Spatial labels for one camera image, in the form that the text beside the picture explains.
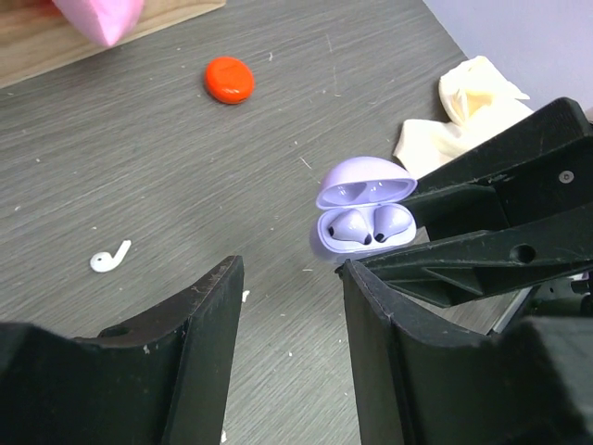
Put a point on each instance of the wooden clothes rack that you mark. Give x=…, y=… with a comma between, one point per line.
x=37, y=38

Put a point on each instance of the pink shirt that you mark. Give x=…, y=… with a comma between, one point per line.
x=103, y=22

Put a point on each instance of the cream cloth bag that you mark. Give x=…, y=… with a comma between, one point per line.
x=480, y=103

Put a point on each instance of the purple earbud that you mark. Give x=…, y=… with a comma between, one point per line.
x=350, y=226
x=389, y=220

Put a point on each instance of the white earbud upper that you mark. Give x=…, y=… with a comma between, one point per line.
x=104, y=262

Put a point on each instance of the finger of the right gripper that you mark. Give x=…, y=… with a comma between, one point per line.
x=540, y=167
x=482, y=264

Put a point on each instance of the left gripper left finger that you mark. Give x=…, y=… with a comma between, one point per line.
x=160, y=377

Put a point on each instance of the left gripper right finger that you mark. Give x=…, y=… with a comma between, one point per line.
x=420, y=379

